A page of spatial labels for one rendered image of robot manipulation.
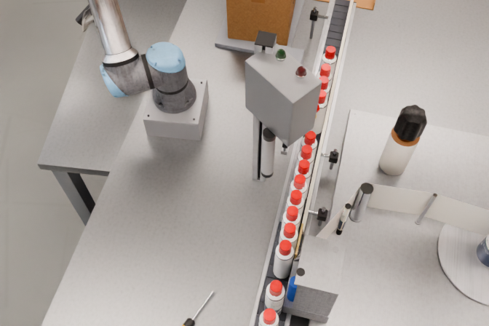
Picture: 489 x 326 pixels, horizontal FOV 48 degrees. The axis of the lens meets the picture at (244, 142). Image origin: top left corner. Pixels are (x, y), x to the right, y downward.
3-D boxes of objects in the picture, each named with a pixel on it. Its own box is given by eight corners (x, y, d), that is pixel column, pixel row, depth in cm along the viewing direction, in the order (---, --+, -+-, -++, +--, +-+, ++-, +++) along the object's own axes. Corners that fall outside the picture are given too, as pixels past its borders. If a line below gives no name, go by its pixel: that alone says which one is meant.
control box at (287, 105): (287, 148, 139) (292, 103, 123) (244, 107, 146) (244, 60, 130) (316, 126, 142) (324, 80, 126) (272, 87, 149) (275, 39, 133)
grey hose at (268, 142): (271, 179, 158) (274, 140, 140) (259, 176, 158) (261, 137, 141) (274, 168, 160) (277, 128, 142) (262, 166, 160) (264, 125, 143)
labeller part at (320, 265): (338, 295, 133) (338, 294, 133) (293, 284, 135) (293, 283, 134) (346, 244, 140) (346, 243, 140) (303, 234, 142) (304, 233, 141)
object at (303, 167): (305, 204, 175) (311, 172, 158) (289, 200, 176) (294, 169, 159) (308, 190, 178) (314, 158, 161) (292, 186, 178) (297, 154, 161)
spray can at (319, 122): (320, 136, 189) (327, 100, 172) (305, 133, 190) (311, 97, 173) (323, 124, 192) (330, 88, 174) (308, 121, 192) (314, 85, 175)
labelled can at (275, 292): (279, 319, 155) (284, 297, 138) (262, 314, 156) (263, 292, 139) (284, 301, 158) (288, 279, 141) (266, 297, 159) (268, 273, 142)
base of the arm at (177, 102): (196, 111, 188) (193, 94, 180) (153, 115, 188) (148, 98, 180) (196, 78, 196) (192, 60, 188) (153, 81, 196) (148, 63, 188)
